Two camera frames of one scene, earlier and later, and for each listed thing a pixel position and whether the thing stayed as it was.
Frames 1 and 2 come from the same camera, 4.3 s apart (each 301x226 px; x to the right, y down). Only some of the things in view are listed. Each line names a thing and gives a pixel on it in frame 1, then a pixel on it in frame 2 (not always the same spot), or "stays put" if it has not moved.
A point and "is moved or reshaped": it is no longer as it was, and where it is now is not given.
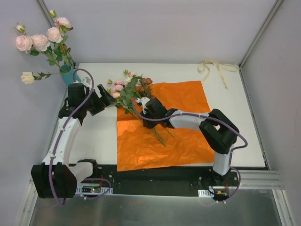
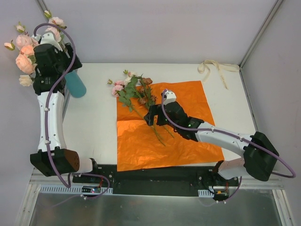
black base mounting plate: (181, 181) stays put
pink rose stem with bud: (57, 34) is moved or reshaped
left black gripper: (99, 101) -> (74, 62)
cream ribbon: (202, 66) stays put
